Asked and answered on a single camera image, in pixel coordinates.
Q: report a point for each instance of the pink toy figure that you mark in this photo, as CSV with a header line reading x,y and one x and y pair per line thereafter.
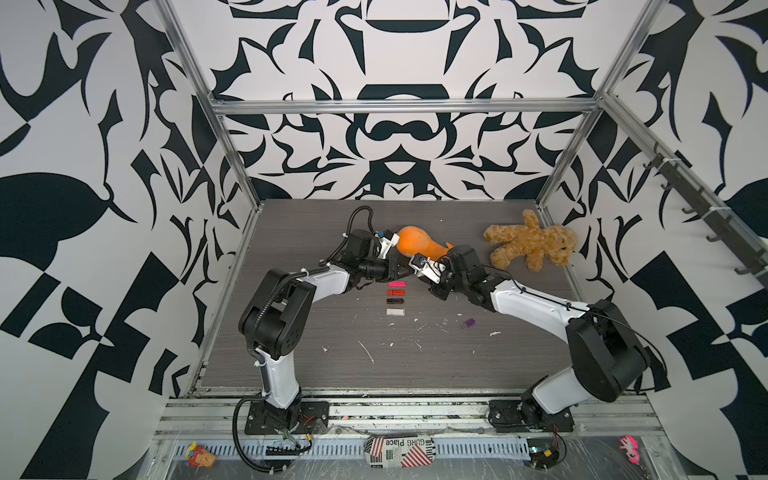
x,y
629,445

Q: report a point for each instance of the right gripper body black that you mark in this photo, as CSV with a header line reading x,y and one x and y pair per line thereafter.
x,y
449,282

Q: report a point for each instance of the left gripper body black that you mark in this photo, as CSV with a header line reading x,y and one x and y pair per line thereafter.
x,y
379,271

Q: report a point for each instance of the red yellow toy figure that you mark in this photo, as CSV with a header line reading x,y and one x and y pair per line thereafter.
x,y
198,456

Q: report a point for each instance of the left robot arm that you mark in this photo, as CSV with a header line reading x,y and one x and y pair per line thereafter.
x,y
275,318

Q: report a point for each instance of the orange plush whale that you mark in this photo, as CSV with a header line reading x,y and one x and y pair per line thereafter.
x,y
414,240

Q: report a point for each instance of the brown teddy bear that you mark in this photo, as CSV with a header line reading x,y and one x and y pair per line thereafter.
x,y
530,241

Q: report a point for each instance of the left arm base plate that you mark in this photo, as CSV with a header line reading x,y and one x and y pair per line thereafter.
x,y
300,417

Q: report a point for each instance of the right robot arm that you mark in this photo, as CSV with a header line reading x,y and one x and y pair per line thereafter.
x,y
606,354

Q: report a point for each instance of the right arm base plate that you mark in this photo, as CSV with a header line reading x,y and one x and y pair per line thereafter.
x,y
517,416

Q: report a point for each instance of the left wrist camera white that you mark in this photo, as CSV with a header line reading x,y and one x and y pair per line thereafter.
x,y
385,242

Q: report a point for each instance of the small electronics board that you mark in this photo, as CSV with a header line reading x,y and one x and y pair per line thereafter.
x,y
546,453

